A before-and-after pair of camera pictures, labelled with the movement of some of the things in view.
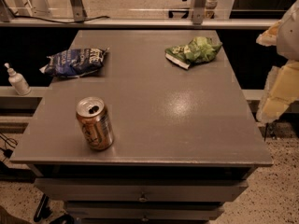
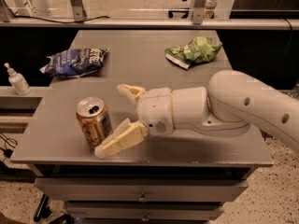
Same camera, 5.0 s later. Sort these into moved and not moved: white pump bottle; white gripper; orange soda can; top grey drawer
Moved: white gripper
Not moved: white pump bottle; top grey drawer; orange soda can
